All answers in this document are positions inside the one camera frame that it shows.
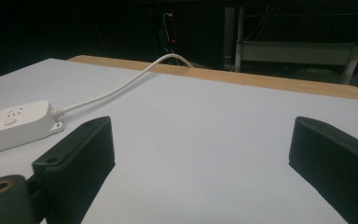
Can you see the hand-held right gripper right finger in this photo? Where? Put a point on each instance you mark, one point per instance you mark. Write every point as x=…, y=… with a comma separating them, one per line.
x=338, y=161

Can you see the white power strip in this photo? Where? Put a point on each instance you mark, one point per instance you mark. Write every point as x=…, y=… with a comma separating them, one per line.
x=15, y=124

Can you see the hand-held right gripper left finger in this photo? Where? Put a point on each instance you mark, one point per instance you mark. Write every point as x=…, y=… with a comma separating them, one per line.
x=77, y=161

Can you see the dark device with red light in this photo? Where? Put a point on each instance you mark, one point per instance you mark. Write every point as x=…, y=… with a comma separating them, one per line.
x=169, y=31

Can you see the white metal frame stand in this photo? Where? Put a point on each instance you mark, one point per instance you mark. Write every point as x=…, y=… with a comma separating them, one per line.
x=295, y=51

